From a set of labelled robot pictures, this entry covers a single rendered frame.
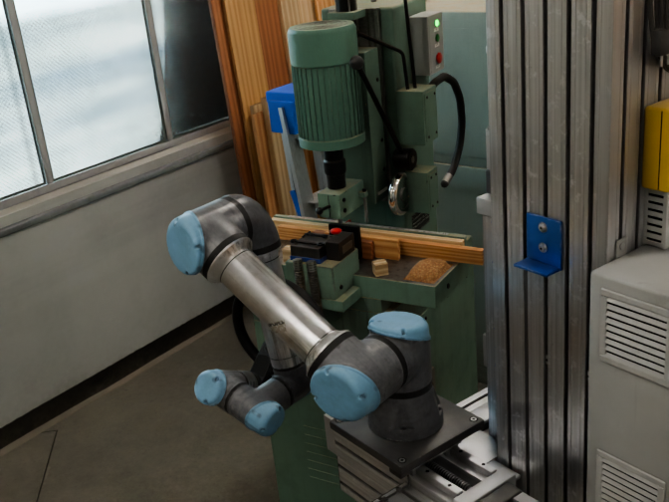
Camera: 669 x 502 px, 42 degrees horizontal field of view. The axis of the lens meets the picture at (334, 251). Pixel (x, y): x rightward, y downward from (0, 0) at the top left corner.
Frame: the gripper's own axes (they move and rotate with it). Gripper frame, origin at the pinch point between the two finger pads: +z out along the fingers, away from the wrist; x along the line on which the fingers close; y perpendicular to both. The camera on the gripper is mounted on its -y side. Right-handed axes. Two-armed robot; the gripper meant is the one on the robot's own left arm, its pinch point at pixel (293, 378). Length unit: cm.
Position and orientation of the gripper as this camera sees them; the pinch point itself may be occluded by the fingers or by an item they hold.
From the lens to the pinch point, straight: 218.3
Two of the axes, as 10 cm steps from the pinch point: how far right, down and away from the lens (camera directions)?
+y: -1.6, 9.8, -0.7
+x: 8.7, 1.1, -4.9
